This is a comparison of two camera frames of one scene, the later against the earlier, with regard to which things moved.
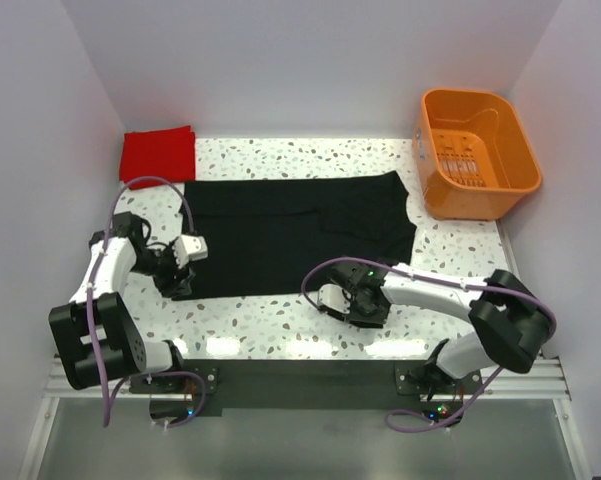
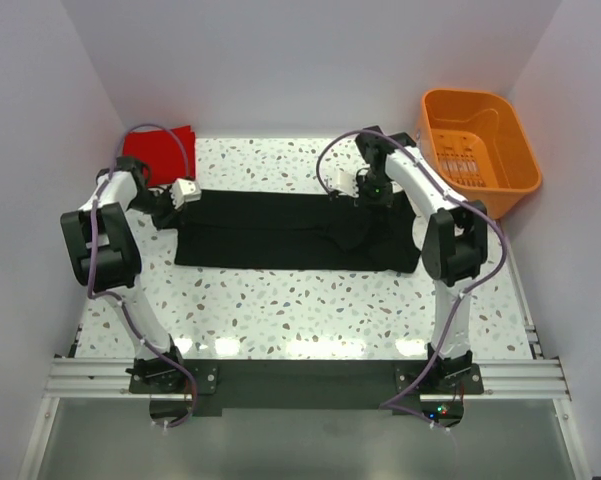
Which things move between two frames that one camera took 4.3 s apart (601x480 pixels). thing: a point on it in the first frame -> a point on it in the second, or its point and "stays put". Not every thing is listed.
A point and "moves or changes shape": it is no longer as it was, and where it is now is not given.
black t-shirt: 267,237 moves or changes shape
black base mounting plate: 190,390 stays put
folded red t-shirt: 164,152 stays put
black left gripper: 175,279 -> 167,215
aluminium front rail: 545,381 stays put
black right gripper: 361,310 -> 356,201
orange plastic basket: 472,155 stays put
